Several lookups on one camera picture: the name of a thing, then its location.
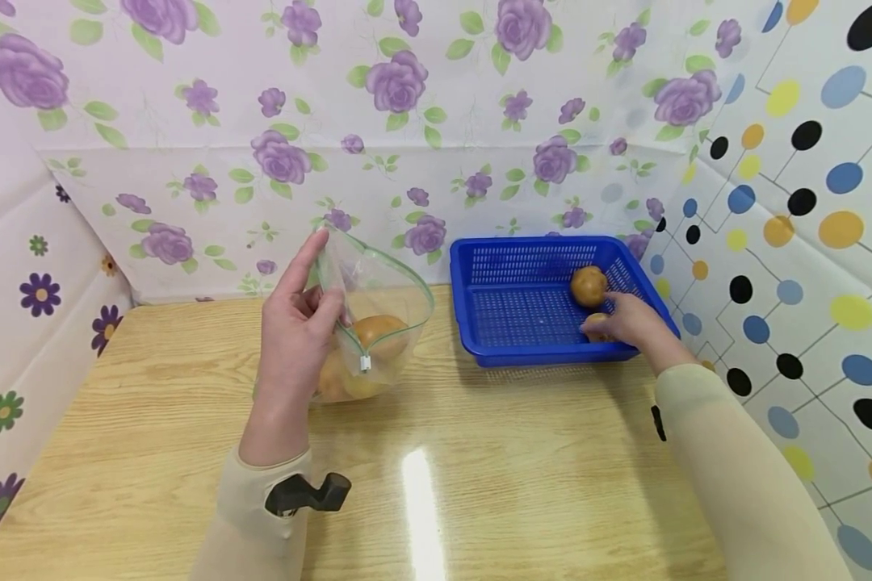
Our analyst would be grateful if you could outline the person's left hand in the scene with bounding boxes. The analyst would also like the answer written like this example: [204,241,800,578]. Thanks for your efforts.
[238,230,349,469]

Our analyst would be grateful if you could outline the person's right forearm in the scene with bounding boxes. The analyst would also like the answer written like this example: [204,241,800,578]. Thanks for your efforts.
[654,362,856,581]

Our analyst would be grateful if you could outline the person's right hand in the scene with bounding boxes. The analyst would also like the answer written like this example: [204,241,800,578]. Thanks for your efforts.
[580,290,699,377]

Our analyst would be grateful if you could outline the clear zip bag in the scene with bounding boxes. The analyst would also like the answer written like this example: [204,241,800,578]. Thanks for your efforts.
[307,228,436,405]

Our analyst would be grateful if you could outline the person's left forearm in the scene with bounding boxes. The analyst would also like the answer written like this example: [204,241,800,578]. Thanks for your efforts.
[189,448,315,581]

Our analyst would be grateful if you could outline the blue plastic basket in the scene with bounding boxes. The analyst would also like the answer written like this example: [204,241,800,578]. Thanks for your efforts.
[448,235,683,369]

